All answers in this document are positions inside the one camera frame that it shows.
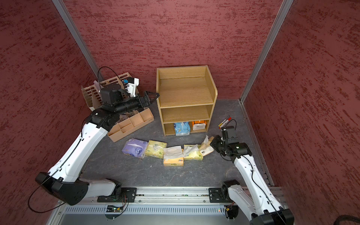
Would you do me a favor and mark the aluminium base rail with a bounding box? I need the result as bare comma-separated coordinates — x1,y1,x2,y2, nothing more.
56,185,287,206

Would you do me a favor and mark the red tipped marker pen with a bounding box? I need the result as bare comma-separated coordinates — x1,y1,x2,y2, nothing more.
219,116,232,128

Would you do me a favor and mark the purple tissue pack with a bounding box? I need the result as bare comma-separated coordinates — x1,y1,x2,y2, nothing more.
122,138,149,159

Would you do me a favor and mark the wooden three-tier shelf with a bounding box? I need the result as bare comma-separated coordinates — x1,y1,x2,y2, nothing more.
156,65,218,136

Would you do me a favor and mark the small beige tissue box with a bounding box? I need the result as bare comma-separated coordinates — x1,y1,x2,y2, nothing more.
199,136,215,157

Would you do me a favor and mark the left corner aluminium post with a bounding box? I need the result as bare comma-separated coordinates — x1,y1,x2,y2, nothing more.
52,0,104,81

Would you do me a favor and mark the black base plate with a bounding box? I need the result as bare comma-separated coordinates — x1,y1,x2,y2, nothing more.
97,187,137,203
209,187,237,205

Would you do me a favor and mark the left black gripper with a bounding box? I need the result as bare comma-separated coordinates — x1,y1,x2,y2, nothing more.
114,91,160,114

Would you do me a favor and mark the right corner aluminium post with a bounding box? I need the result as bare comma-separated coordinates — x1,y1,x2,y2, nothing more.
240,0,293,104

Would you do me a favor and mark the blue tissue pack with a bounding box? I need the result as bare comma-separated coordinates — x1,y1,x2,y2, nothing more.
173,122,191,137

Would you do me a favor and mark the white yellow tissue pack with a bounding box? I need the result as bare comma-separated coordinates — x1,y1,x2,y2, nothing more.
183,144,203,161

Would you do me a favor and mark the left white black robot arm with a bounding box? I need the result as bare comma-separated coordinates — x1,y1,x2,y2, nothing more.
36,83,160,205

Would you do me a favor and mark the corner aluminium post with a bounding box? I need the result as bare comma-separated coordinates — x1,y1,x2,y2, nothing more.
52,0,104,81
240,0,293,104

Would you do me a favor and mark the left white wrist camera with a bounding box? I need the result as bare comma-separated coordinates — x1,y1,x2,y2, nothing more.
123,77,139,97

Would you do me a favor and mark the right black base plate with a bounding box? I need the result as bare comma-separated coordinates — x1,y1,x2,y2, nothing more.
209,187,237,205

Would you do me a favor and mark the yellow green tissue pack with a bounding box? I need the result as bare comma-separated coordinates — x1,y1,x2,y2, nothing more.
145,140,167,159

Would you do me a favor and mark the lavender paper folder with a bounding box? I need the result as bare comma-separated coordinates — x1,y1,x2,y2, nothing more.
91,81,102,111

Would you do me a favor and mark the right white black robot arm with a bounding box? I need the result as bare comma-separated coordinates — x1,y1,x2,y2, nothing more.
210,126,294,225

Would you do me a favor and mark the wooden slotted desk organizer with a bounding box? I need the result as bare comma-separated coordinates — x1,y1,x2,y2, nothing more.
81,72,154,142

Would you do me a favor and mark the orange white tissue box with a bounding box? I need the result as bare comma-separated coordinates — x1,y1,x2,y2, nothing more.
163,146,184,167

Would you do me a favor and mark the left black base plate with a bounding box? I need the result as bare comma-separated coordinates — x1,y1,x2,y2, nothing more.
97,187,137,203

